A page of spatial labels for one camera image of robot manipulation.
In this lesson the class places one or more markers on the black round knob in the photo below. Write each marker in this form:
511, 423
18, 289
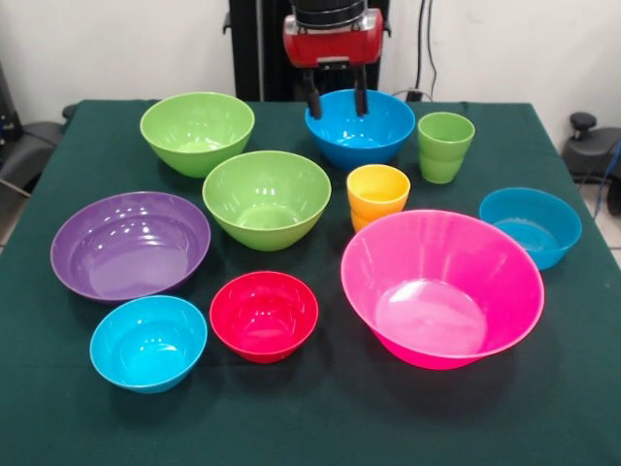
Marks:
69, 111

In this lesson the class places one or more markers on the green plastic bowl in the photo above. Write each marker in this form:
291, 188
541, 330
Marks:
194, 121
267, 194

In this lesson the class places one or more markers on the large blue plastic bowl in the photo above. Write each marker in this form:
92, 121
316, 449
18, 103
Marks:
359, 143

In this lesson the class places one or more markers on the red plastic bowl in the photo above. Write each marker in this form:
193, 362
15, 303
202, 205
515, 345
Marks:
264, 315

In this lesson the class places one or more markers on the black power plug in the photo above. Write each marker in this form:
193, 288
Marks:
413, 94

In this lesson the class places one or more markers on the large pink plastic bowl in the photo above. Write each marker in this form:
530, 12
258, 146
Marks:
436, 272

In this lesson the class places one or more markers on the black equipment base with knob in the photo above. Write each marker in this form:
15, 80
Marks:
592, 150

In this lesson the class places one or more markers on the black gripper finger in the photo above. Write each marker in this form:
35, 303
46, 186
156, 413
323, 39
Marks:
313, 99
360, 97

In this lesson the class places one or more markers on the translucent blue plastic bowl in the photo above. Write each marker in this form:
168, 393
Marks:
533, 228

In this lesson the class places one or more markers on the yellow plastic cup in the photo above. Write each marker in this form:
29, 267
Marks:
378, 199
359, 222

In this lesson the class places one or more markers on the purple plastic bowl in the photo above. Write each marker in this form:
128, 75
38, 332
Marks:
131, 252

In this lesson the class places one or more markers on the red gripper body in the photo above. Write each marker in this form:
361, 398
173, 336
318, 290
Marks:
335, 46

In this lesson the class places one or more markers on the small light blue bowl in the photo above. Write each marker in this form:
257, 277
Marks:
145, 344

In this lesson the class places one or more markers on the dark green tablecloth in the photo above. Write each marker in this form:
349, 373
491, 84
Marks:
310, 417

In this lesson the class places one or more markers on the green plastic cup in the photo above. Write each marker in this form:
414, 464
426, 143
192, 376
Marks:
439, 172
446, 141

